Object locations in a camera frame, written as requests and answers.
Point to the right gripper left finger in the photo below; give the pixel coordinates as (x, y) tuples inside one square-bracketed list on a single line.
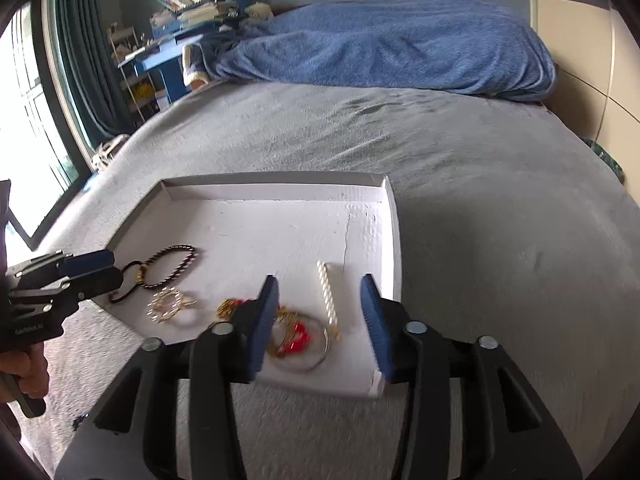
[(131, 431)]

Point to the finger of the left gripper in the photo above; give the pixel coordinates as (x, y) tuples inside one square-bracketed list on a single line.
[(71, 291), (61, 265)]

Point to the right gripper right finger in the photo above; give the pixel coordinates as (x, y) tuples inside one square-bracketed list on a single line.
[(507, 431)]

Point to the red bead gold jewelry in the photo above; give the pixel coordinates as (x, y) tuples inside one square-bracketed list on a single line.
[(294, 339)]

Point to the thin silver bangle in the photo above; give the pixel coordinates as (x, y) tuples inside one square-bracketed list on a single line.
[(314, 356)]

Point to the cream twisted hair clip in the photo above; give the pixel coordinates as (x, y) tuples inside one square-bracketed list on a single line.
[(328, 300)]

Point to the person's left hand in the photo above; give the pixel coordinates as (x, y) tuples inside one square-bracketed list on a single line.
[(30, 367)]

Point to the grey shallow cardboard box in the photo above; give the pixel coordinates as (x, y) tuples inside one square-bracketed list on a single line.
[(218, 237)]

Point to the grey bed cover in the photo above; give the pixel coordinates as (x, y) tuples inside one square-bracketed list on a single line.
[(510, 226)]

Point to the blue desk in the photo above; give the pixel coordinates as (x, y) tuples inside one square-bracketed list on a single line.
[(164, 52)]

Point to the green curtain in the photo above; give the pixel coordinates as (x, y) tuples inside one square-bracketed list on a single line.
[(90, 71)]

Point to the stack of papers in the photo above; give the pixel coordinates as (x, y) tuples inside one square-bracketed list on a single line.
[(209, 11)]

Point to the white plush toy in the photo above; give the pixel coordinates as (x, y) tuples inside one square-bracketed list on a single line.
[(259, 11)]

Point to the blue folded blanket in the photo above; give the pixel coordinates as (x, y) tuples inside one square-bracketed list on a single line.
[(468, 47)]

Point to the window with black frame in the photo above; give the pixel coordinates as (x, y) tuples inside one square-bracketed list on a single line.
[(39, 154)]

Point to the white wire shelf rack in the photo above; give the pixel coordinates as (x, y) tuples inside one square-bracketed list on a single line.
[(138, 89)]

